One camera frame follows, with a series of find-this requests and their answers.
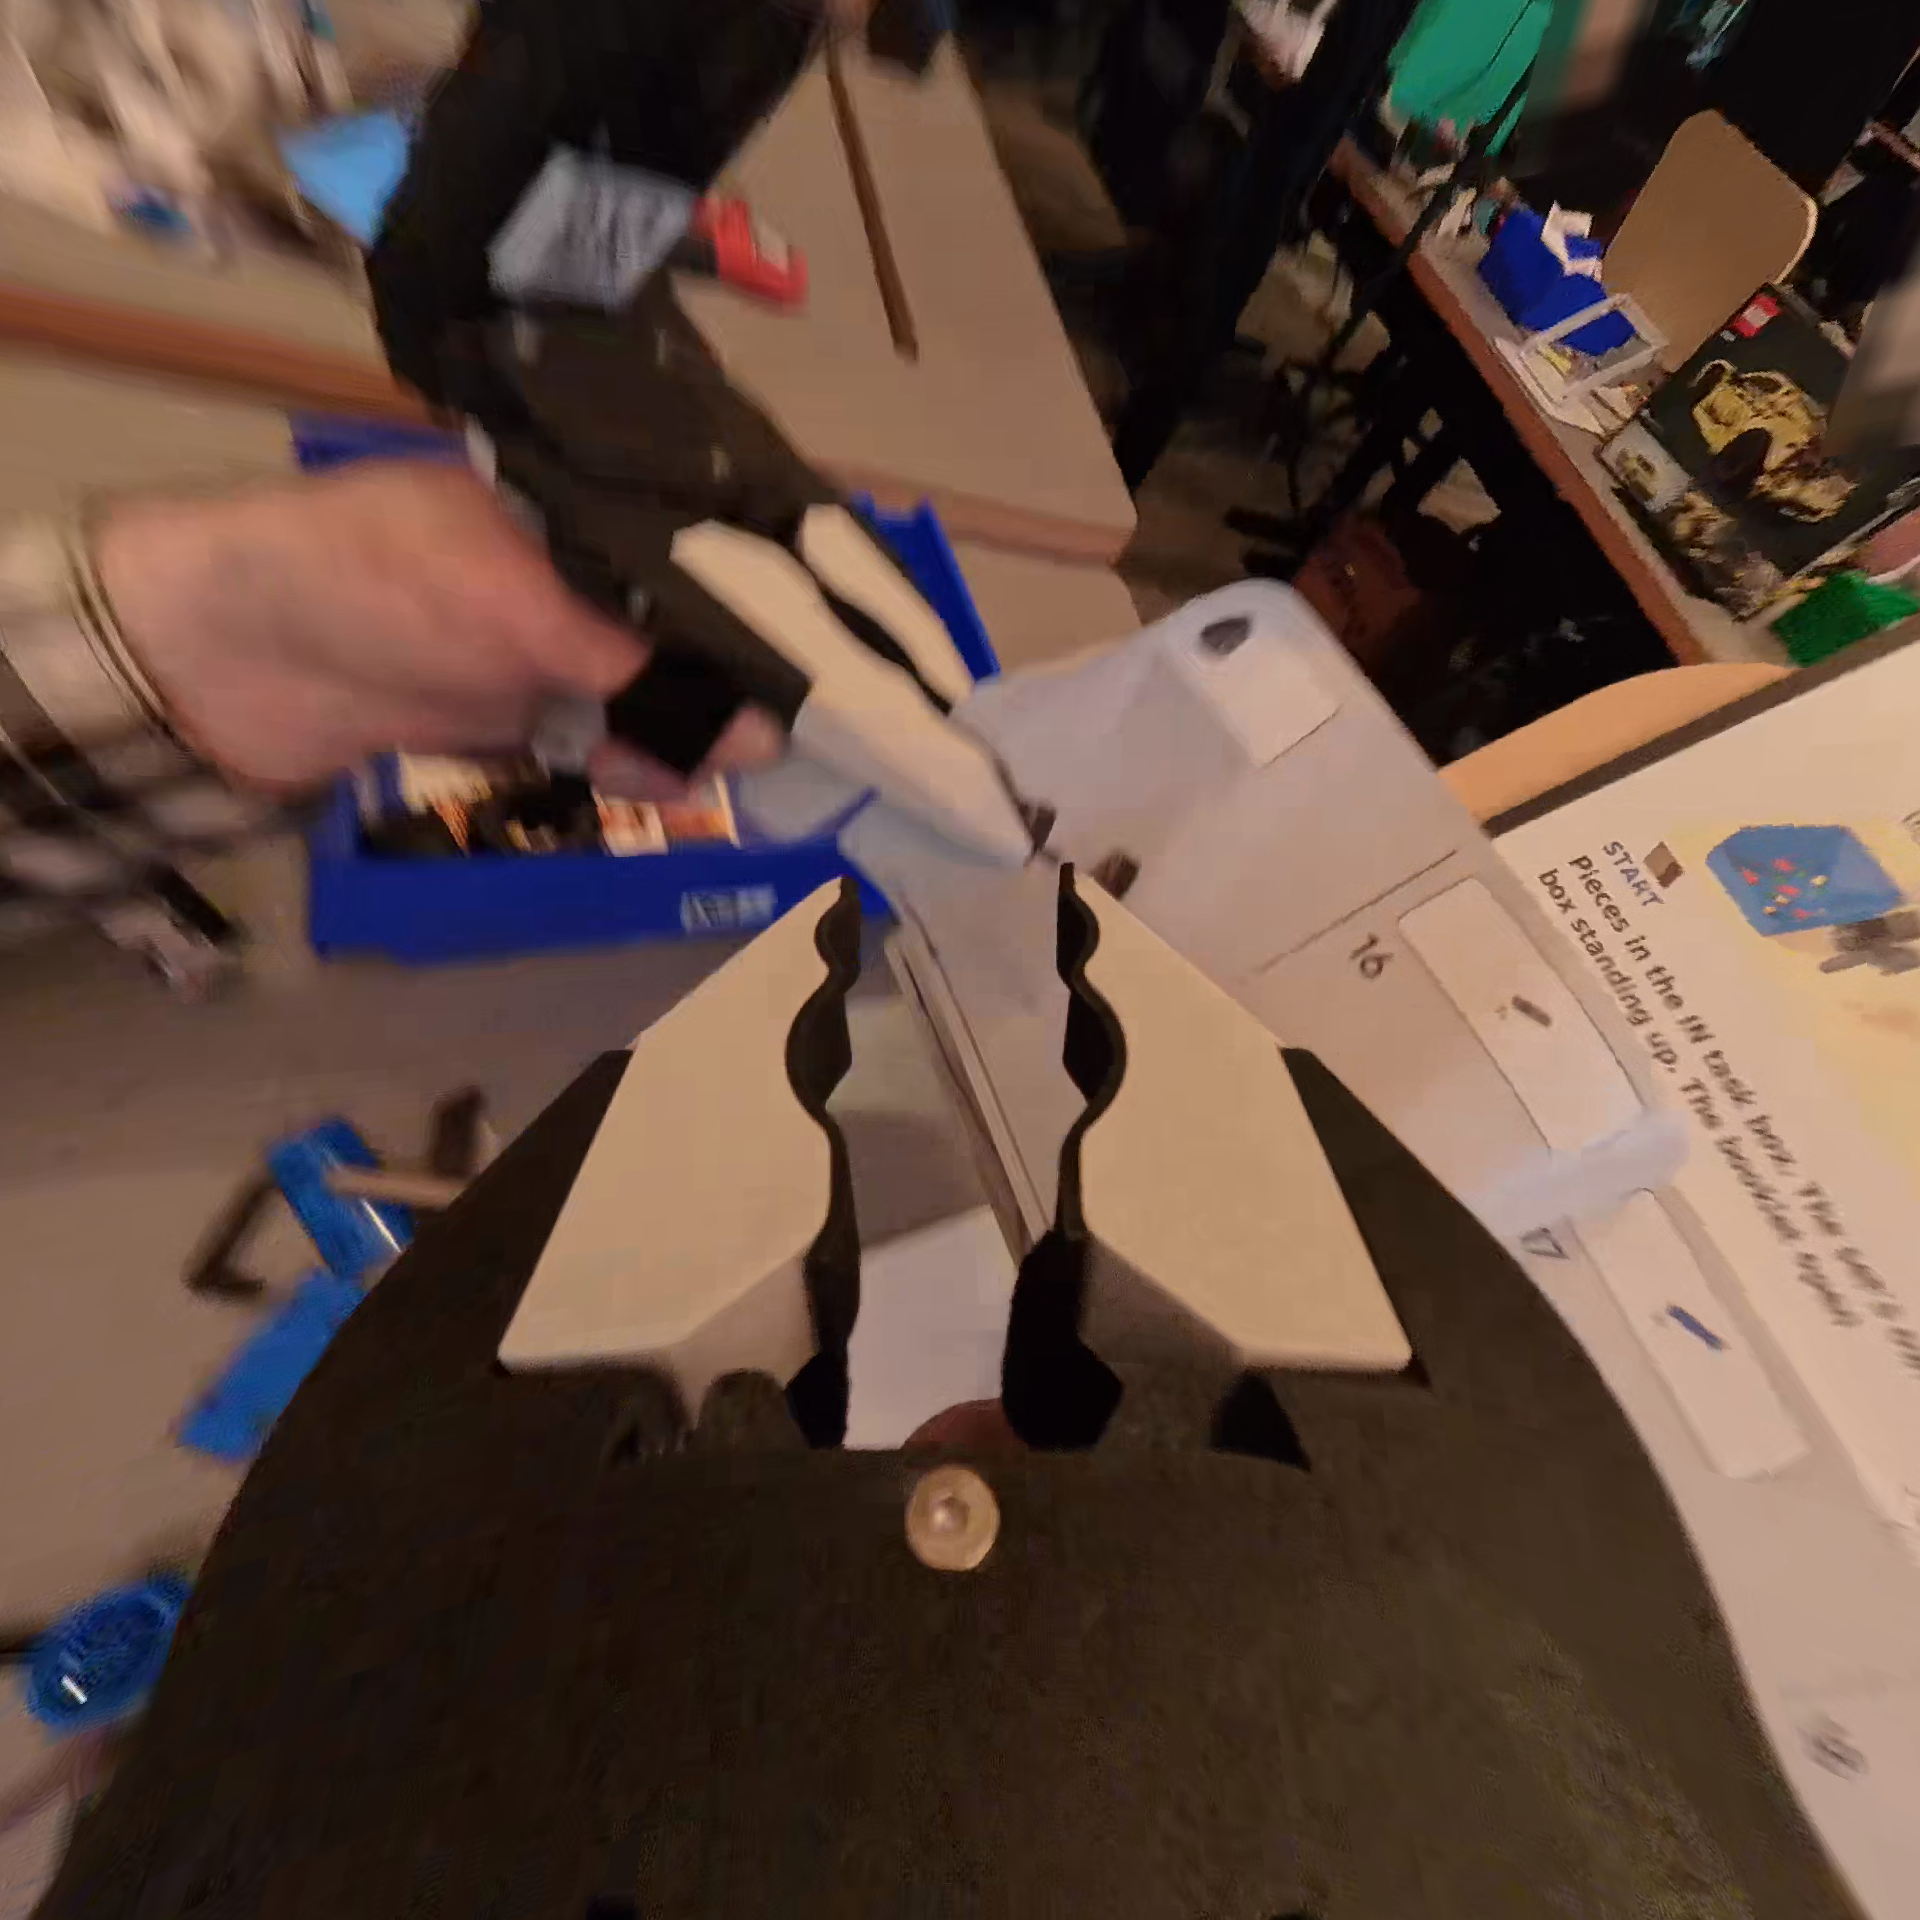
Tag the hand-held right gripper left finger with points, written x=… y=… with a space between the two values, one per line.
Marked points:
x=674 y=1201

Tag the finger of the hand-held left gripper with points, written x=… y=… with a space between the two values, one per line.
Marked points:
x=870 y=704
x=886 y=593

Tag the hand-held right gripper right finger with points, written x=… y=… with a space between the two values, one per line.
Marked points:
x=1214 y=1201

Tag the building instruction booklet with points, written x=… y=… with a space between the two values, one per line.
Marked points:
x=1201 y=751

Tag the grey desk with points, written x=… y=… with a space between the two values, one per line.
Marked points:
x=148 y=1050

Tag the printed task sheet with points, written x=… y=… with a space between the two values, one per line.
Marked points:
x=1799 y=1575

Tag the person's left hand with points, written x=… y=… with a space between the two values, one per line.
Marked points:
x=346 y=628

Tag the black wedge piece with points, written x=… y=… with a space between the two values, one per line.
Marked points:
x=462 y=1140

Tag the grey seven-hole beam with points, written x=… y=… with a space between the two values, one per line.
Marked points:
x=404 y=1184

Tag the blue bin with square tag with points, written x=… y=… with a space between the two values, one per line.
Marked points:
x=524 y=907

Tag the blue curved panel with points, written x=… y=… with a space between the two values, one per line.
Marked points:
x=306 y=1223

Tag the blue rectangular panel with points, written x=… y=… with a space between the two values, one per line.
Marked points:
x=271 y=1365

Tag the short black L beam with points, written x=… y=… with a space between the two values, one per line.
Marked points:
x=210 y=1275

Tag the wooden background table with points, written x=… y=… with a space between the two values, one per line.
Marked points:
x=1575 y=451

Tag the blue wheel rim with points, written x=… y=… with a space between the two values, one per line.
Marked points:
x=106 y=1650

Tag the small blue background bin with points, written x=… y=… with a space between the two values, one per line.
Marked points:
x=1546 y=276

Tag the green screen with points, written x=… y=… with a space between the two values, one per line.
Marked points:
x=1463 y=60

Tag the yellow truck toy box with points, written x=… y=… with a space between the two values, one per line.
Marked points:
x=1755 y=434

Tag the green base plate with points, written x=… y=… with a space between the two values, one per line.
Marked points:
x=1851 y=615

